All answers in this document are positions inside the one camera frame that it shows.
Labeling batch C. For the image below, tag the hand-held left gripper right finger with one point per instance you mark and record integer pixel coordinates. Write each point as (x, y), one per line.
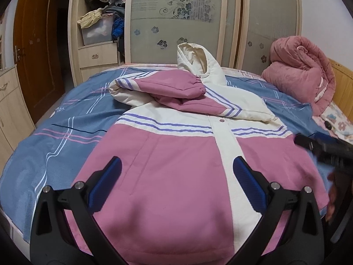
(248, 183)

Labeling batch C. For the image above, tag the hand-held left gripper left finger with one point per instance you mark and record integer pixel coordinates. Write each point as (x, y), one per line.
(106, 183)

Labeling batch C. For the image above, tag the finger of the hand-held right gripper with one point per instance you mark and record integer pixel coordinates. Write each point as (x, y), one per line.
(304, 141)

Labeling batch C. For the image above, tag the pink and white hooded jacket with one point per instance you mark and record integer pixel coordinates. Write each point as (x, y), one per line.
(176, 171)

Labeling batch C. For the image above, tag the pile of grey clothes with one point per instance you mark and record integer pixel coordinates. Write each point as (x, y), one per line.
(114, 11)

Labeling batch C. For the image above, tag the person's right hand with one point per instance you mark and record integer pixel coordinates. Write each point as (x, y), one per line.
(333, 193)

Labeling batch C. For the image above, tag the small black object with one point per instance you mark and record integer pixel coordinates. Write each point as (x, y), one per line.
(328, 125)

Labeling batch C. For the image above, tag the floral pillow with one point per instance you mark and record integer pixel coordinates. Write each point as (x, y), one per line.
(339, 121)

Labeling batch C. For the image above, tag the rolled pink quilt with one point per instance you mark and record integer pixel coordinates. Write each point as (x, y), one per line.
(297, 69)

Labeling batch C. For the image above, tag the wooden bed headboard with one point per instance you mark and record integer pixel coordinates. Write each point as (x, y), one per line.
(343, 77)

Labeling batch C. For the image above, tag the blue striped bed blanket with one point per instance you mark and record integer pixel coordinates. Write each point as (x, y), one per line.
(55, 121)

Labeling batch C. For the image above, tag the light wooden cabinet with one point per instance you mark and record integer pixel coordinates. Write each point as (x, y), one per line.
(13, 110)

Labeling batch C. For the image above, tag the beige wardrobe drawer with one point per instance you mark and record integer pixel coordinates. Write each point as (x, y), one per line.
(96, 55)

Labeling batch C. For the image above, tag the clear plastic storage box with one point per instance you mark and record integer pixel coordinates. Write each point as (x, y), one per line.
(96, 33)

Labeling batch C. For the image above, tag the brown wooden door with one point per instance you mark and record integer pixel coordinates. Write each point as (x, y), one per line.
(38, 47)

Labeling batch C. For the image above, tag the blue garment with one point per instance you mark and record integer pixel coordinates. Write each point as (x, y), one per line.
(118, 29)

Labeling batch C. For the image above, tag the beige wardrobe with floral doors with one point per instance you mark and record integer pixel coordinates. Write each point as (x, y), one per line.
(171, 33)

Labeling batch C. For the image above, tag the pale yellow cloth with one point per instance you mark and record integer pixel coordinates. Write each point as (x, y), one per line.
(89, 19)

